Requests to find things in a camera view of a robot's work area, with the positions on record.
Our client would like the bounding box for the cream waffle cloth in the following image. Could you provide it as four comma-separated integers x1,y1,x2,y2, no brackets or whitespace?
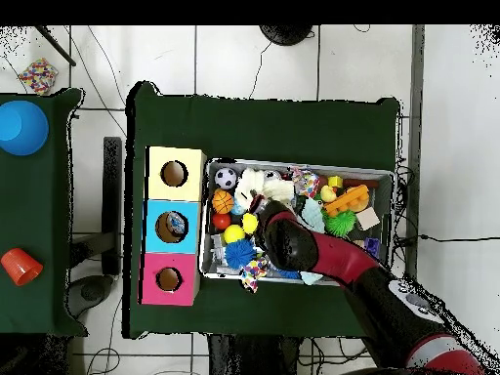
233,167,297,215

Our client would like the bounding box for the mint green cloth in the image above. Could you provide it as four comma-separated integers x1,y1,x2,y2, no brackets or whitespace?
300,196,328,286

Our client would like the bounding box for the clear plastic packet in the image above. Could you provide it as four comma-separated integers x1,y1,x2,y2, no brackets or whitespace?
166,212,188,237

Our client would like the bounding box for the shallow clear mesh bin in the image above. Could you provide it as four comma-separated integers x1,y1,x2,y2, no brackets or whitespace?
200,158,396,290

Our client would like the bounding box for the wooden box with three holes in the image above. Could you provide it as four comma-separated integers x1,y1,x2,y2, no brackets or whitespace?
140,145,208,308

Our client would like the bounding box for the large yellow ball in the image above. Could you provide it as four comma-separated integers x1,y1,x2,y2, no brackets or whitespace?
241,212,261,236

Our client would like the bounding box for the small orange basketball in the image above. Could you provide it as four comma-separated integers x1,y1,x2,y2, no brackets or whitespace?
211,189,235,216

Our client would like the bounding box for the small yellow ball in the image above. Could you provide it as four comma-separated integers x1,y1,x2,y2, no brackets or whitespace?
223,224,247,245

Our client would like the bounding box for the small soccer ball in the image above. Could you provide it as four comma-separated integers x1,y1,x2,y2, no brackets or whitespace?
214,167,239,191

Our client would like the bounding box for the blue spiky ball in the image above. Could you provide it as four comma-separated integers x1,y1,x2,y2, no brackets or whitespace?
225,238,259,271

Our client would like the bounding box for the colourful patterned cloth pouch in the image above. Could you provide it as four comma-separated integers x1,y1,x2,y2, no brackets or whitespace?
290,166,322,200

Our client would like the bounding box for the colourful spotted plush toy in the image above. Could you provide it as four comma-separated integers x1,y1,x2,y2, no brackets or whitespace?
238,258,272,294

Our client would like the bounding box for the dark green table cloth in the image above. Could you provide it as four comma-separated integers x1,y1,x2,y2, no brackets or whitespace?
123,81,401,345

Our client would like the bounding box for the green spiky toy with eyes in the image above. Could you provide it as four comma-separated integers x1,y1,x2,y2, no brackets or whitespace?
323,208,358,237

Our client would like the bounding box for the orange toy brick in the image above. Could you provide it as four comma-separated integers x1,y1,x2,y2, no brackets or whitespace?
323,183,371,220

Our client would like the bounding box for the black round stand base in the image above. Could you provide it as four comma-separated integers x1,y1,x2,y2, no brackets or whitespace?
259,24,315,47

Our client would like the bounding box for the green covered side table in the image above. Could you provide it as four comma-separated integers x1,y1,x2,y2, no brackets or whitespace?
0,87,85,339

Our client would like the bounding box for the red cup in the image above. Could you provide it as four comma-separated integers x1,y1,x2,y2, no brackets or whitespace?
0,247,44,287

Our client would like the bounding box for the blue bowl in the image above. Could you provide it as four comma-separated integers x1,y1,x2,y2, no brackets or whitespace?
0,100,50,157

